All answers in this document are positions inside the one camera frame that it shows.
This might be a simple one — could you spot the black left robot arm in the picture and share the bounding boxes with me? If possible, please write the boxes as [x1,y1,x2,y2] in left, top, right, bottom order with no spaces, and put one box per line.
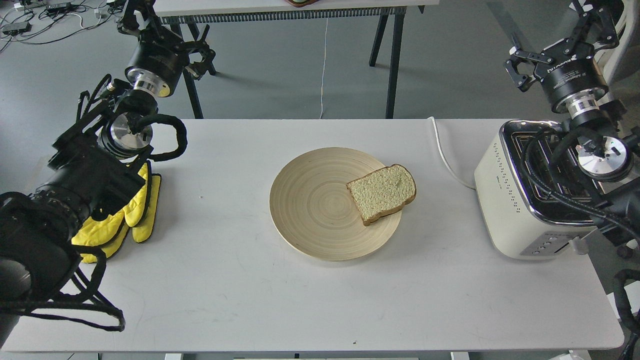
[0,0,217,341]

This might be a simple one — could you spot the brown object on background table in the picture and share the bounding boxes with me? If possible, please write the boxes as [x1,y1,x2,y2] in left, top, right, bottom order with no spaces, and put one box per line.
[286,0,318,8]

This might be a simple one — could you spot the white chair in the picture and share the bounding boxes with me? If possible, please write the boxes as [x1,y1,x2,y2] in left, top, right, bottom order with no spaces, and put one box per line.
[595,0,639,89]

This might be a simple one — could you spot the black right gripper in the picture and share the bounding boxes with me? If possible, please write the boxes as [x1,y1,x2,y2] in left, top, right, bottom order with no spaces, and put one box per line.
[504,0,622,115]

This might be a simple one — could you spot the round wooden plate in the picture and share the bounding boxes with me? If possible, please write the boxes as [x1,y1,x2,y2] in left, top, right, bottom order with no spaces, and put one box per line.
[269,146,402,262]

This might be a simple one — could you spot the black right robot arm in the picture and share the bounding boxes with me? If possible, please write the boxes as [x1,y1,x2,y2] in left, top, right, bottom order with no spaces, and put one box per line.
[475,0,639,260]

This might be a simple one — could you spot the white background table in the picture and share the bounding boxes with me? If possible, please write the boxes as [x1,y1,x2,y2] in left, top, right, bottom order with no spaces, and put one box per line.
[153,0,439,119]

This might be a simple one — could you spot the thin white hanging cable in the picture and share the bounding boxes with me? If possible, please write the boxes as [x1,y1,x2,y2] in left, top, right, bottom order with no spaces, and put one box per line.
[319,18,329,120]

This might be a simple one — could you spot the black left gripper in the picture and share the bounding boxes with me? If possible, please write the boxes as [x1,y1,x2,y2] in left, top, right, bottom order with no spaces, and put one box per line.
[117,0,217,98]

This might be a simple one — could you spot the cream two-slot toaster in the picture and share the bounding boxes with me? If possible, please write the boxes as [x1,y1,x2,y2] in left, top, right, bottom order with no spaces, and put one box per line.
[474,120,598,261]

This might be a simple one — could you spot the slice of bread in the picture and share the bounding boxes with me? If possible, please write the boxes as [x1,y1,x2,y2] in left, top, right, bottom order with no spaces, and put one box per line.
[346,164,418,227]

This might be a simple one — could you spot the yellow oven glove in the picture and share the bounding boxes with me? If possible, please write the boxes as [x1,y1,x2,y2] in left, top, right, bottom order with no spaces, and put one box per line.
[71,161,162,259]

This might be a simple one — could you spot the floor cables and power strips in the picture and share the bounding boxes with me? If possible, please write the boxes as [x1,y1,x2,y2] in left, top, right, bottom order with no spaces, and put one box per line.
[0,0,126,53]

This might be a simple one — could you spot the white toaster power cable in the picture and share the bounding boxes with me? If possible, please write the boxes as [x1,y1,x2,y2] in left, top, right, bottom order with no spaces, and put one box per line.
[427,116,477,190]

